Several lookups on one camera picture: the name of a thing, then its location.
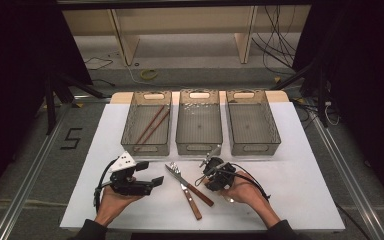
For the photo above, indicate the smoked clear plastic bin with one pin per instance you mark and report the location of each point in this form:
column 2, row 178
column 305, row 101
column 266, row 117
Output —
column 251, row 126
column 199, row 133
column 146, row 126

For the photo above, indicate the yellow tape roll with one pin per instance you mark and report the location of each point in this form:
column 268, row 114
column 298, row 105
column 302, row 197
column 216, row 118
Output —
column 143, row 74

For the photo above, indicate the person's right hand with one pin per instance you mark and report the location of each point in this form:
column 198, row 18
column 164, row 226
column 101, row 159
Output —
column 246, row 191

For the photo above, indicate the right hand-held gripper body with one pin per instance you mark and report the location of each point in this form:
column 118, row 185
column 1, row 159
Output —
column 221, row 178

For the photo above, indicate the white table sheet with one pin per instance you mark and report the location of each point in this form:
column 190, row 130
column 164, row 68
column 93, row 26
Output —
column 296, row 200

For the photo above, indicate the black metal stand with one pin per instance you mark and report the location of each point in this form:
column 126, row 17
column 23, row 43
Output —
column 320, row 96
column 50, row 110

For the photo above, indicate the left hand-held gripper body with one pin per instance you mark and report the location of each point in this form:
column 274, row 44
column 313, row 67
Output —
column 126, row 185

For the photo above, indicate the aluminium floor rail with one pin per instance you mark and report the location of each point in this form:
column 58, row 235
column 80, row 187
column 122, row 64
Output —
column 30, row 176
column 346, row 186

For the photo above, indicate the black curtain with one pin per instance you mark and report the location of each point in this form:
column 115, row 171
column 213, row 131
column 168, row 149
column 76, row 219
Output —
column 13, row 66
column 363, row 66

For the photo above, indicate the person's left hand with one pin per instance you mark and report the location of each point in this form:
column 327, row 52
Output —
column 111, row 205

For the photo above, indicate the beige wooden desk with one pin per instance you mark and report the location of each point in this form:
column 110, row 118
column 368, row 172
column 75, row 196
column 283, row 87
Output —
column 125, row 36

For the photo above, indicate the brown wooden chopstick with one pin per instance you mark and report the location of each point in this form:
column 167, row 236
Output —
column 150, row 124
column 153, row 130

